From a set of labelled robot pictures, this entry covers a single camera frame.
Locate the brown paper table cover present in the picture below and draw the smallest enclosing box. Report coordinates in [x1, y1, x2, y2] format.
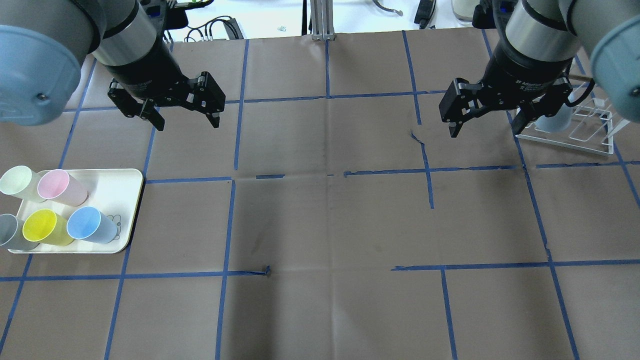
[1, 28, 640, 360]

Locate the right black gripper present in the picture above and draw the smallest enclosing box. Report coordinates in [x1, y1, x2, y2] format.
[439, 50, 595, 138]

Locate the yellow plastic cup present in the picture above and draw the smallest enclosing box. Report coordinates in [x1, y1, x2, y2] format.
[22, 209, 74, 246]

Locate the aluminium frame post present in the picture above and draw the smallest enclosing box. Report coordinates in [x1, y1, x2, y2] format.
[308, 0, 336, 41]

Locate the light blue plastic cup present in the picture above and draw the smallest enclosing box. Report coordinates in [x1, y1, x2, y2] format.
[534, 104, 573, 133]

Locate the pink plastic cup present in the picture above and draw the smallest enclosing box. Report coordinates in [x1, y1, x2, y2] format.
[36, 169, 89, 207]

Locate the white rectangular tray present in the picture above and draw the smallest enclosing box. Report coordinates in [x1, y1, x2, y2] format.
[26, 168, 144, 255]

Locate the black cables bundle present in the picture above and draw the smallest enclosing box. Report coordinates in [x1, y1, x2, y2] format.
[165, 15, 246, 43]

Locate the white wire cup rack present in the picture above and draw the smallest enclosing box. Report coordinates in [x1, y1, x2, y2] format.
[516, 85, 631, 157]

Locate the grey plastic cup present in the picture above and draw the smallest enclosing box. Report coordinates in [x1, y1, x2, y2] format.
[0, 213, 39, 251]

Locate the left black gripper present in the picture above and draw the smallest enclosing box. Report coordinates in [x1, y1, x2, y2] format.
[107, 47, 226, 132]

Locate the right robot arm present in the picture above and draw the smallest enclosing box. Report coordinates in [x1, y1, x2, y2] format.
[439, 0, 640, 138]

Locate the light green plastic cup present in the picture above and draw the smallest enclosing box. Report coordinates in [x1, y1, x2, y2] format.
[0, 165, 46, 203]

